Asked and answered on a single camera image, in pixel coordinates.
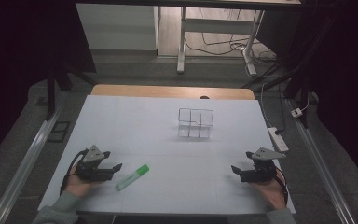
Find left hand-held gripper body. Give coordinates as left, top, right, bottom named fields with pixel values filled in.
left=75, top=145, right=115, bottom=183

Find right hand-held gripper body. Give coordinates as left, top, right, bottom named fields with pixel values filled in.
left=239, top=147, right=287, bottom=184

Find green highlighter pen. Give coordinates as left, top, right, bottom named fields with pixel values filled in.
left=115, top=163, right=151, bottom=192

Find clear acrylic organizer box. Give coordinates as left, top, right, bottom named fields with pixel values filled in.
left=177, top=107, right=215, bottom=140

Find person's left hand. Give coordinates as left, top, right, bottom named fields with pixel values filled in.
left=63, top=172, right=103, bottom=198

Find person's right hand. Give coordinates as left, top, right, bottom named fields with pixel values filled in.
left=251, top=172, right=289, bottom=210

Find white power strip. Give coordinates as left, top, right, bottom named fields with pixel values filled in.
left=267, top=126, right=290, bottom=153

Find white table cover sheet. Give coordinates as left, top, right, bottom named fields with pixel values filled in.
left=37, top=94, right=296, bottom=216

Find small white adapter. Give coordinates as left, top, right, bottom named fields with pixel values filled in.
left=290, top=107, right=305, bottom=119

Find black metal stand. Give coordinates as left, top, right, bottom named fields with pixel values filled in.
left=241, top=18, right=334, bottom=129
left=44, top=59, right=98, bottom=121

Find white cabinet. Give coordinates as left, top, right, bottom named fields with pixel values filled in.
left=75, top=3, right=160, bottom=51

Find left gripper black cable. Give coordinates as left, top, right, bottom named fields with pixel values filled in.
left=59, top=148, right=90, bottom=196

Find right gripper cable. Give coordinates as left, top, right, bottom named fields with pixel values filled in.
left=274, top=167, right=290, bottom=205

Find black rectangular floor frame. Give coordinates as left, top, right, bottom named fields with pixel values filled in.
left=47, top=120, right=72, bottom=144

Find white cable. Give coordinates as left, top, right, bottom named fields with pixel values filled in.
left=259, top=81, right=278, bottom=129

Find aluminium rail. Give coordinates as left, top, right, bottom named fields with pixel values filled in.
left=0, top=92, right=68, bottom=224
left=285, top=98, right=357, bottom=224

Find black floor cables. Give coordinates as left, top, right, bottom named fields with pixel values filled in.
left=185, top=7, right=278, bottom=63

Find white desk frame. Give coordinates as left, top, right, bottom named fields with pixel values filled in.
left=176, top=6, right=266, bottom=77

